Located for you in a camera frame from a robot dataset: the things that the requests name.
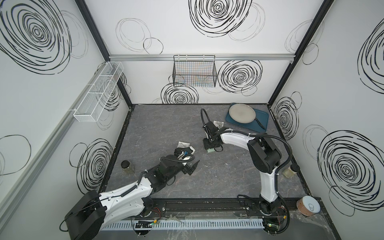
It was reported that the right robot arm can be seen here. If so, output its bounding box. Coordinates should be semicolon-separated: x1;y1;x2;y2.
203;122;293;216

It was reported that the white slotted cable duct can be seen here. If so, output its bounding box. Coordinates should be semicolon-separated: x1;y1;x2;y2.
103;219;265;231

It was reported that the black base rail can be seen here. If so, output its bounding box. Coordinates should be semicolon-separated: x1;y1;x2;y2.
138;195;289;218

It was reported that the white gift box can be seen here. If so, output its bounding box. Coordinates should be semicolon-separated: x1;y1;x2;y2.
177;141;190;149

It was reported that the black wire basket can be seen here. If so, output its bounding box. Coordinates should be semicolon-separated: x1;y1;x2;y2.
172;55;218;88

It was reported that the white wire shelf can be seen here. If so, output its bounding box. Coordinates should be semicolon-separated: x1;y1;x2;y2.
74;62;124;123

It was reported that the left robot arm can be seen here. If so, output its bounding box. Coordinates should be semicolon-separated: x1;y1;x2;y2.
63;155;199;240

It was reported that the grey round pan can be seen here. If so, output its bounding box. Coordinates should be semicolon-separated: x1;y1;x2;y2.
229;104;266;130

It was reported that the brown tape roll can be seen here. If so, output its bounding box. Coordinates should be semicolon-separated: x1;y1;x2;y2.
297;196;321;217

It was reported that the teal tray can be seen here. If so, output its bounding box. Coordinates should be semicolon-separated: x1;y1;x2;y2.
225;103;269;133

